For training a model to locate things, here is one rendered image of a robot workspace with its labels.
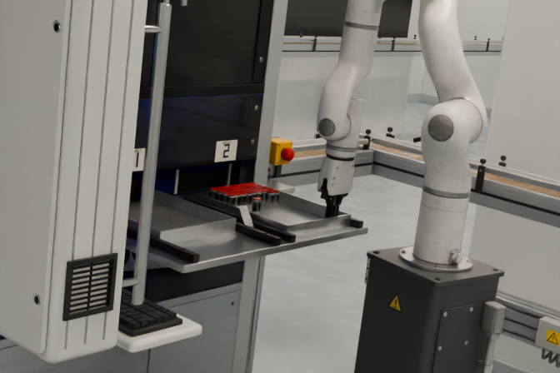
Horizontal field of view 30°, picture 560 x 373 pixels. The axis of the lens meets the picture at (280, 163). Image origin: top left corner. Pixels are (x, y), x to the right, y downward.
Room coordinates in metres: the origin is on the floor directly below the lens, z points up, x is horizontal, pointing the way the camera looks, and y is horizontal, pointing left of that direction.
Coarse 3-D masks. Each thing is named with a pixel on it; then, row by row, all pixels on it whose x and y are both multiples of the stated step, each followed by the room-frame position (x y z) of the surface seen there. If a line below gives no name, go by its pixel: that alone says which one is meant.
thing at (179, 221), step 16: (160, 192) 2.76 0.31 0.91; (160, 208) 2.71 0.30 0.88; (176, 208) 2.72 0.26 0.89; (192, 208) 2.68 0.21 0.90; (128, 224) 2.46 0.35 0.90; (160, 224) 2.56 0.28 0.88; (176, 224) 2.58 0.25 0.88; (192, 224) 2.60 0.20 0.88; (208, 224) 2.51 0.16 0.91; (224, 224) 2.55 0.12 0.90; (176, 240) 2.43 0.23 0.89
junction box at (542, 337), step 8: (544, 320) 3.17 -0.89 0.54; (552, 320) 3.17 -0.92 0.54; (544, 328) 3.16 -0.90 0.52; (552, 328) 3.14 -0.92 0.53; (536, 336) 3.17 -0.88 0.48; (544, 336) 3.15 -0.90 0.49; (552, 336) 3.13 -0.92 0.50; (536, 344) 3.17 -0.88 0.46; (544, 344) 3.15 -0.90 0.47; (552, 344) 3.13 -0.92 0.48
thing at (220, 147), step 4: (232, 140) 2.93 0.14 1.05; (236, 140) 2.94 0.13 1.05; (220, 144) 2.89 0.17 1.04; (232, 144) 2.93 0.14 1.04; (236, 144) 2.94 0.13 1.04; (216, 148) 2.88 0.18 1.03; (220, 148) 2.89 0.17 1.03; (224, 148) 2.90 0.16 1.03; (232, 148) 2.93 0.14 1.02; (236, 148) 2.94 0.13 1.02; (216, 152) 2.88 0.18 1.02; (220, 152) 2.89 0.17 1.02; (228, 152) 2.92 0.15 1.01; (232, 152) 2.93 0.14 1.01; (236, 152) 2.94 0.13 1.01; (216, 156) 2.88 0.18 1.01; (220, 156) 2.89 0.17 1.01; (228, 156) 2.92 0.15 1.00; (232, 156) 2.93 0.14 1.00; (216, 160) 2.88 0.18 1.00; (220, 160) 2.90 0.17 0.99; (224, 160) 2.91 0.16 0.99; (228, 160) 2.92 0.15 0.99
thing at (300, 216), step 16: (224, 208) 2.72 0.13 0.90; (272, 208) 2.86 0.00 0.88; (288, 208) 2.88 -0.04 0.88; (304, 208) 2.87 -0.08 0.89; (320, 208) 2.84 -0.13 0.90; (272, 224) 2.61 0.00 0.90; (288, 224) 2.71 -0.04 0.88; (304, 224) 2.62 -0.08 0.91; (320, 224) 2.67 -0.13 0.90; (336, 224) 2.72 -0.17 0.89
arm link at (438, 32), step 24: (432, 0) 2.66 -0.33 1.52; (456, 0) 2.66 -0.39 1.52; (432, 24) 2.60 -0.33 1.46; (456, 24) 2.61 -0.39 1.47; (432, 48) 2.59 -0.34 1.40; (456, 48) 2.59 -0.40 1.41; (432, 72) 2.61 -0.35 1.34; (456, 72) 2.59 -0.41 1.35; (456, 96) 2.63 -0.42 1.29; (480, 96) 2.64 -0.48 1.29
